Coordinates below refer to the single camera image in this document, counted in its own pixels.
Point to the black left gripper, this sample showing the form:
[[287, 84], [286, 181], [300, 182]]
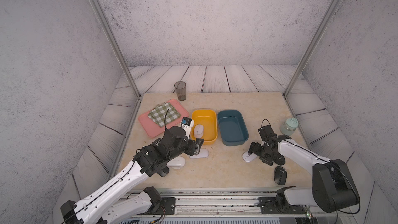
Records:
[[191, 150]]

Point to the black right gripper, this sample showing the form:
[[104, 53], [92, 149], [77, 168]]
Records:
[[253, 148]]

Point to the white mouse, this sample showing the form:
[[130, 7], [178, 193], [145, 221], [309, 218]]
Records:
[[249, 157], [204, 153], [177, 163], [198, 131]]

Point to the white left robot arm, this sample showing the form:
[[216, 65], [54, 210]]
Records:
[[104, 205]]

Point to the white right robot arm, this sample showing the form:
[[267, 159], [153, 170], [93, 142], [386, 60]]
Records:
[[332, 190]]

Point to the teal plastic storage box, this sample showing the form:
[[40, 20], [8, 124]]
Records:
[[232, 127]]

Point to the yellow plastic storage box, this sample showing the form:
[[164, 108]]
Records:
[[208, 119]]

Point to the black mouse right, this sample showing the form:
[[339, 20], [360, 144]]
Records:
[[280, 175]]

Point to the black mouse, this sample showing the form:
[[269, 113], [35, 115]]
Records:
[[280, 175], [164, 171]]

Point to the black mouse lower left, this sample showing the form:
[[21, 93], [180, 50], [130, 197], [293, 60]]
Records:
[[164, 171]]

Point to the glass jar with mint lid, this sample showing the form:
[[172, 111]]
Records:
[[289, 126]]

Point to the green checked cloth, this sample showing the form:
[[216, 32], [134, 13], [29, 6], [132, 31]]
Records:
[[164, 114]]

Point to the pink plastic tray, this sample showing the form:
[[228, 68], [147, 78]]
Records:
[[152, 129]]

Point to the grey translucent cup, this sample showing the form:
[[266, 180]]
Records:
[[180, 90]]

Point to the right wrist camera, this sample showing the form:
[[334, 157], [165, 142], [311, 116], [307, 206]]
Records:
[[267, 134]]

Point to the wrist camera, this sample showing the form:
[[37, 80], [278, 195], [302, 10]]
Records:
[[187, 124], [267, 134]]

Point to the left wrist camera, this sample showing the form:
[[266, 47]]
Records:
[[187, 124]]

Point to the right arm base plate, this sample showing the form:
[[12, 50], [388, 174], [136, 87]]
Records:
[[278, 205]]

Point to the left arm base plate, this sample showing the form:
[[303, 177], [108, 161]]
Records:
[[165, 207]]

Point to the aluminium frame post right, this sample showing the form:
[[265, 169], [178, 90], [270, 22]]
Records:
[[328, 15]]

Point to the aluminium frame post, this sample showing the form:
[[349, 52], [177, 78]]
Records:
[[113, 42], [328, 15]]

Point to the aluminium frame post left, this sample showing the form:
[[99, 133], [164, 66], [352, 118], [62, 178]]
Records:
[[113, 42]]

